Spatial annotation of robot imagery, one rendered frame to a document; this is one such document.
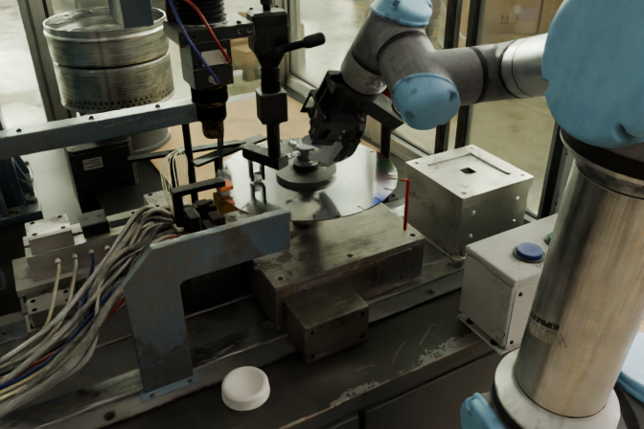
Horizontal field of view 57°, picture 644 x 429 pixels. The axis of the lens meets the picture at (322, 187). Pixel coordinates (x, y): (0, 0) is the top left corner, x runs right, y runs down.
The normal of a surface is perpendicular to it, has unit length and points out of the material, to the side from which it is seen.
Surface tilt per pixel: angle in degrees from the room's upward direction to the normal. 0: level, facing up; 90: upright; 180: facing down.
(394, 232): 0
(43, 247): 90
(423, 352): 0
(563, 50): 82
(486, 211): 90
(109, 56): 90
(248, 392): 0
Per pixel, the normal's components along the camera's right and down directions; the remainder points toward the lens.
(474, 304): -0.88, 0.23
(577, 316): -0.61, 0.42
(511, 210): 0.48, 0.41
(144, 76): 0.73, 0.32
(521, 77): -0.85, 0.49
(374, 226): -0.01, -0.88
